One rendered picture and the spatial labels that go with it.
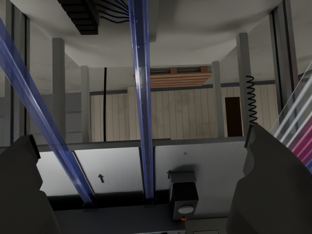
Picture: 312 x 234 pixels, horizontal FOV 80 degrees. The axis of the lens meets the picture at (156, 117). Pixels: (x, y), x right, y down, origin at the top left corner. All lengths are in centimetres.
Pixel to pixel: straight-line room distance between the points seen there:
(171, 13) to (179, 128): 360
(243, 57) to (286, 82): 19
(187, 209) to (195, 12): 51
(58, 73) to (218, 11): 54
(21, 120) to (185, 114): 372
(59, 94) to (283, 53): 69
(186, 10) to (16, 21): 46
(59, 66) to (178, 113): 355
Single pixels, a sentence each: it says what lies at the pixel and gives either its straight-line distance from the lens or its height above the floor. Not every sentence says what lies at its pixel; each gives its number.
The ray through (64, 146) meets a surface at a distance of 26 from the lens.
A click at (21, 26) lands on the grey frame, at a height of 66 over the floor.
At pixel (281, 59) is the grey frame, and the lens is 65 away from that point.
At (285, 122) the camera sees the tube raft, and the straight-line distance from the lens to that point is 27.
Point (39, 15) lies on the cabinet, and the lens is 67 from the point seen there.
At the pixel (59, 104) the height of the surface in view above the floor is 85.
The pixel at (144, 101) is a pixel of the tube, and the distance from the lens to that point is 19.
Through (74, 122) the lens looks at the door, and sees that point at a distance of 456.
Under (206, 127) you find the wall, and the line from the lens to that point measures 417.
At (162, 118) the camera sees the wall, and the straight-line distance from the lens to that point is 410.
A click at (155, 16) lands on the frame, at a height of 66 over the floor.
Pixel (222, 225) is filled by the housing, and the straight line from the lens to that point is 54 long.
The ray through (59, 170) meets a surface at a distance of 32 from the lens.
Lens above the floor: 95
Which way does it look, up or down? 4 degrees down
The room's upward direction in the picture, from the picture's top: 177 degrees clockwise
